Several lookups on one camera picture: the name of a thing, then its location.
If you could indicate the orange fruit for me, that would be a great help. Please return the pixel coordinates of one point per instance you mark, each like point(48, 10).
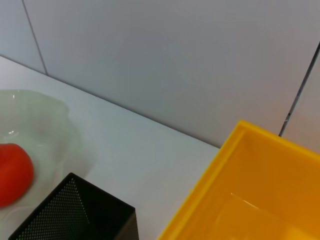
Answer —
point(12, 172)

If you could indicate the translucent glass fruit plate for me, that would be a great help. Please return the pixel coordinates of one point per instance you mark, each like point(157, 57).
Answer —
point(50, 125)

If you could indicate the black mesh pen holder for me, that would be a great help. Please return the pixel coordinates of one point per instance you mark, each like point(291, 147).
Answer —
point(75, 215)

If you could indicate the yellow plastic bin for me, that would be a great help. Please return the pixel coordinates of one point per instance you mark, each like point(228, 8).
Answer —
point(250, 187)

